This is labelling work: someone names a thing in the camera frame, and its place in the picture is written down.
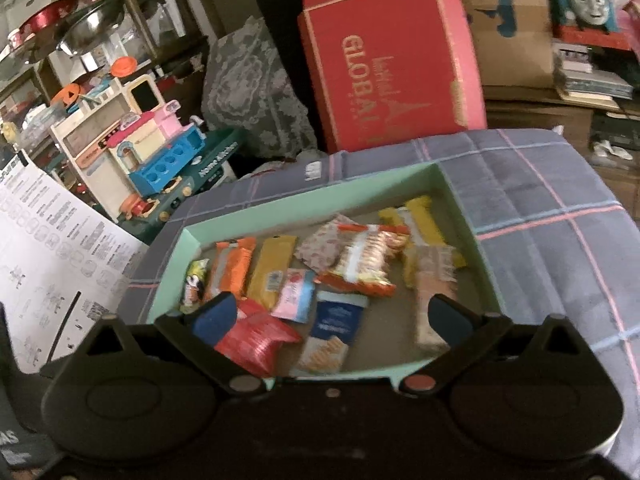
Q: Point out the green cardboard box tray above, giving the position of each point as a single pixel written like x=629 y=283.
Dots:
x=380 y=325

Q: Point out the beige snack packet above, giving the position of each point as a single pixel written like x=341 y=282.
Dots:
x=435 y=285

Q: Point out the pink patterned snack packet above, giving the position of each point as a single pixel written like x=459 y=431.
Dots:
x=320 y=245

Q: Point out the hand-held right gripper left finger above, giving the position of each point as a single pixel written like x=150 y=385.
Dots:
x=217 y=314

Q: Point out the white printed instruction sheet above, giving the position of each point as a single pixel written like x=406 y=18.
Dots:
x=50 y=250

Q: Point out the pale yellow snack packet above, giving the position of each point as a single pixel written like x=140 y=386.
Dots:
x=395 y=217
x=427 y=222

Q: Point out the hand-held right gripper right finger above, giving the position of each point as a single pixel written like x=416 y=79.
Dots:
x=445 y=314

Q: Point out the grey patterned cushion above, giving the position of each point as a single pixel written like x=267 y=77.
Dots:
x=250 y=90

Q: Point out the orange round lid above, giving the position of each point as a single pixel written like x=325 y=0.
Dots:
x=124 y=66

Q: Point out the cartoon print snack packet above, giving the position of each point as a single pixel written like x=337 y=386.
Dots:
x=192 y=285

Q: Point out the toy kitchen set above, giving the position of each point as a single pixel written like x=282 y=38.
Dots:
x=100 y=140

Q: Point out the blue train toy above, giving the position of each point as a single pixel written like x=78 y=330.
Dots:
x=585 y=0

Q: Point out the yellow snack bar packet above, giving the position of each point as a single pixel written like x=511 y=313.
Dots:
x=270 y=270

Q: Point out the thin black rod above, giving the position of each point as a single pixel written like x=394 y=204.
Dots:
x=67 y=322

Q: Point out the brown cardboard box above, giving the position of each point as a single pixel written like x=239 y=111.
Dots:
x=525 y=50

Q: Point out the white and orange snack packet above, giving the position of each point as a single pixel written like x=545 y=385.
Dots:
x=217 y=267

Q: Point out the metal bowl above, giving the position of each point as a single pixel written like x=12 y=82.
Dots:
x=90 y=25

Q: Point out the red cardboard box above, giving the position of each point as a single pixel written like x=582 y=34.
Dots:
x=380 y=60

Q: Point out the stack of books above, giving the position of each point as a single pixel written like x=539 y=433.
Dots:
x=590 y=80

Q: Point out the blue and white cracker packet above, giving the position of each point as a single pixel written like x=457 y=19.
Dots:
x=332 y=320

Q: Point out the gold and orange cracker packet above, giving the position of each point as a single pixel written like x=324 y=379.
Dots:
x=365 y=260

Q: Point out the red bowl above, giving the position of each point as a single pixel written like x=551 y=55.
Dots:
x=45 y=17

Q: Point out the small pink snack packet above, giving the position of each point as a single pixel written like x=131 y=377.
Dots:
x=295 y=295

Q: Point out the dark green box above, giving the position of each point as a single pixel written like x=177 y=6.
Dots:
x=215 y=160

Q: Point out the blue toy block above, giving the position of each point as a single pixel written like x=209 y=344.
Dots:
x=165 y=167

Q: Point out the red snack packet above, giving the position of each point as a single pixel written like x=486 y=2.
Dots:
x=260 y=340

